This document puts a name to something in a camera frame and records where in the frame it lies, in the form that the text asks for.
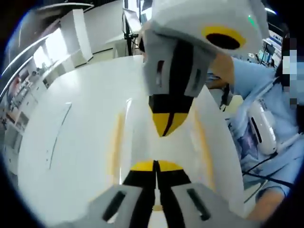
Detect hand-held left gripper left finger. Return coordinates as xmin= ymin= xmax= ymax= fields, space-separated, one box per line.
xmin=87 ymin=160 xmax=157 ymax=228

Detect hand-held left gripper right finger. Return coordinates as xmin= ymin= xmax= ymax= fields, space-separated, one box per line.
xmin=156 ymin=160 xmax=235 ymax=228

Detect person's right hand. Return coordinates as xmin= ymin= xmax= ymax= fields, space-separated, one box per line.
xmin=206 ymin=54 xmax=235 ymax=90

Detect black tripod stand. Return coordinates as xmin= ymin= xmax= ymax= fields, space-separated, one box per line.
xmin=121 ymin=7 xmax=143 ymax=57

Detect white side table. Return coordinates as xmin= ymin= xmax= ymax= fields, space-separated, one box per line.
xmin=105 ymin=35 xmax=143 ymax=57

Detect dark computer monitor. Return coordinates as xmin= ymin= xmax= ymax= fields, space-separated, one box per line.
xmin=262 ymin=44 xmax=276 ymax=65

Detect narrow white pillar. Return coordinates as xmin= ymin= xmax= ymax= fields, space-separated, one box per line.
xmin=59 ymin=9 xmax=94 ymax=70

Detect white chest-worn device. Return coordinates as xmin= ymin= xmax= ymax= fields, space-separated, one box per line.
xmin=248 ymin=101 xmax=279 ymax=155

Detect row of white desks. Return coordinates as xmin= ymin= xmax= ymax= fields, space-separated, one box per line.
xmin=42 ymin=60 xmax=71 ymax=85

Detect person in light blue shirt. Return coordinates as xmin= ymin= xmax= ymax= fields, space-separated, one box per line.
xmin=228 ymin=58 xmax=304 ymax=205

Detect cluttered office desks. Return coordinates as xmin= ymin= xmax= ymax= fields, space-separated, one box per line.
xmin=0 ymin=68 xmax=40 ymax=143

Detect black strap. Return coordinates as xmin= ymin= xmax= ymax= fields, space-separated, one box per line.
xmin=218 ymin=84 xmax=233 ymax=112

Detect black cable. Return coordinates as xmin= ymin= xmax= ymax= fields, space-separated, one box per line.
xmin=241 ymin=152 xmax=294 ymax=190

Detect white cable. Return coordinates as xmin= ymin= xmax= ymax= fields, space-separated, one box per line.
xmin=276 ymin=134 xmax=300 ymax=152

